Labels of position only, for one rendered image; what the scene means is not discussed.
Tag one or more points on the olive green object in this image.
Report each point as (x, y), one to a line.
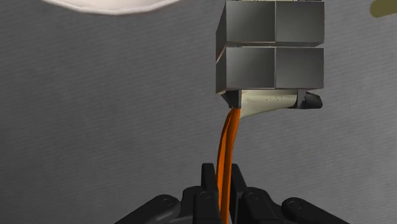
(384, 7)

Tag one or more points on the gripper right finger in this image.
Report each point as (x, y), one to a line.
(248, 204)

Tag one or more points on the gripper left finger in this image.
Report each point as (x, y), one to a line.
(203, 201)

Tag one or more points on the white plate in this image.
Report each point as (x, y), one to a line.
(111, 6)

